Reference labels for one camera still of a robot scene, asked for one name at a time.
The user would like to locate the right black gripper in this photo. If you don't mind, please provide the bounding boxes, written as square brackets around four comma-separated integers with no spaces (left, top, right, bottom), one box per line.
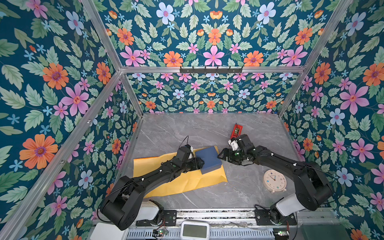
[216,148,246,164]

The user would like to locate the blue gift box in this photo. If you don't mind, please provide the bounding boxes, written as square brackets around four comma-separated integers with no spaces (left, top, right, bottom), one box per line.
[196,146,222,175]

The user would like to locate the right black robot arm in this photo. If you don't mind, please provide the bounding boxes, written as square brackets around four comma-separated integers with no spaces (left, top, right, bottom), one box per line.
[218,135,334,225]

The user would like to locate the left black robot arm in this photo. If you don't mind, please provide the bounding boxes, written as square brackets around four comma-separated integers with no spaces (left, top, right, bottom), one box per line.
[100,145,205,230]

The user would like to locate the white box bottom left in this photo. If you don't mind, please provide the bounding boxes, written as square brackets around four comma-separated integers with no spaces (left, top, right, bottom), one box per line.
[88,223,129,240]

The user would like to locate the red tape dispenser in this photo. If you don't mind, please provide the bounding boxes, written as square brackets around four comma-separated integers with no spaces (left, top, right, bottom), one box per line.
[230,123,243,139]

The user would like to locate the white round clock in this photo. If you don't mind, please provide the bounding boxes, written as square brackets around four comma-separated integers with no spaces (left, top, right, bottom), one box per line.
[263,170,287,193]

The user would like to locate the white display device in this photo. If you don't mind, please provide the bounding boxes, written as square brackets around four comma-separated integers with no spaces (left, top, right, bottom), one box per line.
[180,220,210,240]

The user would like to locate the green mat bottom right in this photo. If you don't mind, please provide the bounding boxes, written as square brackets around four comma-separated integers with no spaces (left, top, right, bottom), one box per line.
[300,225,350,240]

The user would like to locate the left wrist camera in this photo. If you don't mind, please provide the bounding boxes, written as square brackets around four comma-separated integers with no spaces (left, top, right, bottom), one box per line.
[184,144,195,160]

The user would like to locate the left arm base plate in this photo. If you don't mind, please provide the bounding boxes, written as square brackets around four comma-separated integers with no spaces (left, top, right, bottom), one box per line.
[136,210,178,227]

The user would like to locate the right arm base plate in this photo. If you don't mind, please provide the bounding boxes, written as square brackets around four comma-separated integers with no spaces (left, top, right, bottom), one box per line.
[254,209,298,226]

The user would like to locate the black hook rail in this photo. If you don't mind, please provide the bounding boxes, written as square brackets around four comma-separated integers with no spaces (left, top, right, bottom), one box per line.
[179,66,243,75]

